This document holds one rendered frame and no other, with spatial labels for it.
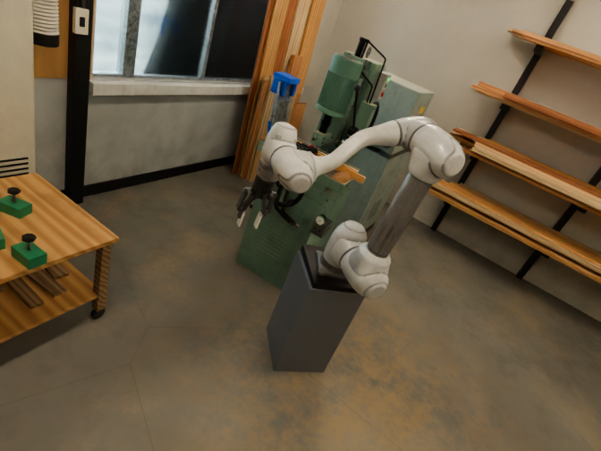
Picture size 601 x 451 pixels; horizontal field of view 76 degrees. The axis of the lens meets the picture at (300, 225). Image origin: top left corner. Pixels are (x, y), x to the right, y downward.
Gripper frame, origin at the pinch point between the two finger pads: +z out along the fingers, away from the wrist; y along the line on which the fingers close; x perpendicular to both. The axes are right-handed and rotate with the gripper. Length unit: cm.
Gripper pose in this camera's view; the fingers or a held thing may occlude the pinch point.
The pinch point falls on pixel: (249, 220)
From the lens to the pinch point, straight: 153.1
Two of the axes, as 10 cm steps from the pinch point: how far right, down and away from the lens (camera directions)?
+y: -8.6, -1.0, -5.0
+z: -3.8, 7.8, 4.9
